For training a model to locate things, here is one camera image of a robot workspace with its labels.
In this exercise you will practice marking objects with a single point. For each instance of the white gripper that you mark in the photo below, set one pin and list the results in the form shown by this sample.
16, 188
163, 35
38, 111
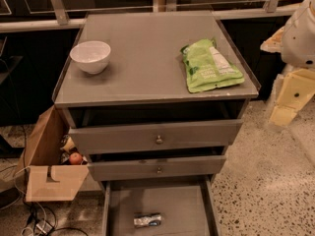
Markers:
299, 38

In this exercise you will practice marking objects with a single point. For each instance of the silver redbull can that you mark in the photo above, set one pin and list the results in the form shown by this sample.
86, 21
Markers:
147, 220

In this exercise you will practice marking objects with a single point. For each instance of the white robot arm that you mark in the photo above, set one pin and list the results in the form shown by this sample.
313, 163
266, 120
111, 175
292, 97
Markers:
295, 41

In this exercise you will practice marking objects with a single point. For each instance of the grey top drawer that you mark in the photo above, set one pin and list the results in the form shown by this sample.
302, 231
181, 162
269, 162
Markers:
162, 136

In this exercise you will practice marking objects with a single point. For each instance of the grey drawer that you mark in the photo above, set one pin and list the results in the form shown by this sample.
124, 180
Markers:
162, 136
156, 168
186, 205

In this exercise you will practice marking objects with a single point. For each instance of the grey middle drawer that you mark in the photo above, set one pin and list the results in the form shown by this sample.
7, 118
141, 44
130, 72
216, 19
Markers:
156, 168

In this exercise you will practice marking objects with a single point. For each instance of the grey drawer cabinet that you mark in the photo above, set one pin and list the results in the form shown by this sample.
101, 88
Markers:
145, 80

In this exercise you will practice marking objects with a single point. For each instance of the grey bottom drawer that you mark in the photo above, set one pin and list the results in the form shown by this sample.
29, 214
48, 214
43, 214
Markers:
186, 205

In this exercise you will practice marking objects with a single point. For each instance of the green snack bag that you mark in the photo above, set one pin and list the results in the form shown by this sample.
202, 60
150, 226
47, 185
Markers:
206, 68

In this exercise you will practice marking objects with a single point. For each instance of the white ceramic bowl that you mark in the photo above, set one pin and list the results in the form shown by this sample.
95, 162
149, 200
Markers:
91, 56

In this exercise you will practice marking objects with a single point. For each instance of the red apple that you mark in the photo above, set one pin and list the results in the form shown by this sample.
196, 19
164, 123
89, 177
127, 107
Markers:
75, 158

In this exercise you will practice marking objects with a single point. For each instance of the packaged item in box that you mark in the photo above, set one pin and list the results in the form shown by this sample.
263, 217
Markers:
67, 144

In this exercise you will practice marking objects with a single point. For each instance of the brown cardboard box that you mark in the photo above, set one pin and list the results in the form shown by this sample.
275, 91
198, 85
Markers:
49, 181

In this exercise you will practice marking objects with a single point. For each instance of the metal window railing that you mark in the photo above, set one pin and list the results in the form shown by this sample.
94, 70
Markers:
27, 15

